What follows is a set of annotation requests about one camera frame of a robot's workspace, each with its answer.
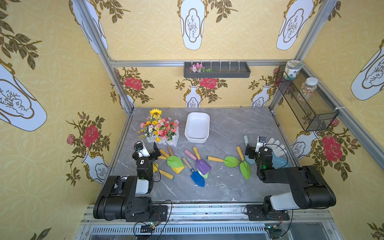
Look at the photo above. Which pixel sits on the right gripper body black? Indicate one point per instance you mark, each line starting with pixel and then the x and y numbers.
pixel 254 154

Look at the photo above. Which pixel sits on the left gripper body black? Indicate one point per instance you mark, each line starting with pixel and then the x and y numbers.
pixel 147 157

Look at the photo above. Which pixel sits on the green leaf shovel horizontal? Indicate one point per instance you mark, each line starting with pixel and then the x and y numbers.
pixel 229 161

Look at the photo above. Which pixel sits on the purple shovel pink handle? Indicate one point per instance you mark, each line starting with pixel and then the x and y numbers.
pixel 202 165

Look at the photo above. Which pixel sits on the blue metal shovel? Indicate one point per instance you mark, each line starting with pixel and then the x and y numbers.
pixel 195 176

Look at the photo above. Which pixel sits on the light blue small shovel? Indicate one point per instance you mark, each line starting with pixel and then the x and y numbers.
pixel 247 159

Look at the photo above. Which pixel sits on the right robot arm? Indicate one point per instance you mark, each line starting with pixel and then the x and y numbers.
pixel 308 189

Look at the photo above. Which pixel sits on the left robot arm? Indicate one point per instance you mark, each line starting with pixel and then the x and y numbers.
pixel 123 198

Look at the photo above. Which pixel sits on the green shovel left pile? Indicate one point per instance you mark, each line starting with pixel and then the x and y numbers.
pixel 173 161

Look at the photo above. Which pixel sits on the yellow shovel left pile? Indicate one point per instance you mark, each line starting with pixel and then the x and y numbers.
pixel 171 153

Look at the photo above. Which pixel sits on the white storage box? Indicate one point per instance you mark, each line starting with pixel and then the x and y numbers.
pixel 197 128

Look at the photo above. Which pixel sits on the light blue dustpan scoop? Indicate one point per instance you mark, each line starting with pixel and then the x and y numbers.
pixel 280 163

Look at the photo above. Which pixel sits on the white work glove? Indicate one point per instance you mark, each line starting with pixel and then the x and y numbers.
pixel 277 148

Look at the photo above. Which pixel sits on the artificial flower basket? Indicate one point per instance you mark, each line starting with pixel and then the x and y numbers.
pixel 157 129

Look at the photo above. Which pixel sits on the left circuit board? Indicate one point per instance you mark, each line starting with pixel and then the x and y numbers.
pixel 149 227

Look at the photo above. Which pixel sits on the circuit board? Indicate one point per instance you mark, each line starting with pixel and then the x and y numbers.
pixel 273 232
pixel 149 227

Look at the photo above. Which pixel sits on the right circuit board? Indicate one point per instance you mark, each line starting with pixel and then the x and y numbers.
pixel 273 232

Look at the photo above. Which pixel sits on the clear white-lid jar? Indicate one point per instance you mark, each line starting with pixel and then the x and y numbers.
pixel 308 88

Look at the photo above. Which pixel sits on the pink flowers in tray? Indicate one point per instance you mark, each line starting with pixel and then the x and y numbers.
pixel 199 68

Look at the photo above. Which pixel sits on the patterned lid jar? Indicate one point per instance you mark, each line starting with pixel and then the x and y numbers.
pixel 292 69

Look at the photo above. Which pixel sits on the yellow handle tool front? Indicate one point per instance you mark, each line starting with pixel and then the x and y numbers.
pixel 161 172

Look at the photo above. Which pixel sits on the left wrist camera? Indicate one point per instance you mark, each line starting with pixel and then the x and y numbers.
pixel 141 150

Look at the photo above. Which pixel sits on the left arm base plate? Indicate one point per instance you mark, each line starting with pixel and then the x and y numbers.
pixel 159 213

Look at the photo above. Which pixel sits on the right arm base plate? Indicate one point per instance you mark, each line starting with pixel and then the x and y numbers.
pixel 264 213

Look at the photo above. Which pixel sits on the black wire basket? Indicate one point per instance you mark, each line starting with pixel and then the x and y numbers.
pixel 315 112

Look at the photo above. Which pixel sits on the grey wall shelf tray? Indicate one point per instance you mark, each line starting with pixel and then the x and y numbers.
pixel 221 69

